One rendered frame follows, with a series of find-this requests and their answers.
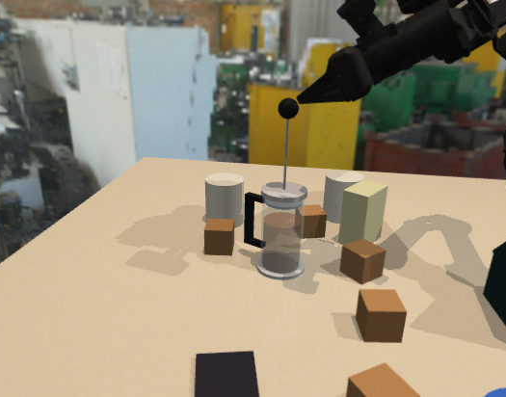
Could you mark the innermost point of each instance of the brown cube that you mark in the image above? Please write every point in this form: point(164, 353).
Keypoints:
point(380, 315)
point(362, 261)
point(315, 222)
point(379, 381)
point(219, 237)

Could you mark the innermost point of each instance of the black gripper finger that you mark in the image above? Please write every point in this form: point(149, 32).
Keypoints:
point(326, 89)

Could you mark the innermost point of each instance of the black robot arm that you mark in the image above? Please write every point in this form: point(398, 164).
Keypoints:
point(437, 27)

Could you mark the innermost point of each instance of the french press coffee maker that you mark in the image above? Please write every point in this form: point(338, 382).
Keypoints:
point(282, 218)

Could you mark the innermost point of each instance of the grey cylinder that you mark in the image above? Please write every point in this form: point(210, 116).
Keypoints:
point(224, 197)
point(336, 182)

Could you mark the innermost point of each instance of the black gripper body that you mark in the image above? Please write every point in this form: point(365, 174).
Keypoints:
point(359, 68)

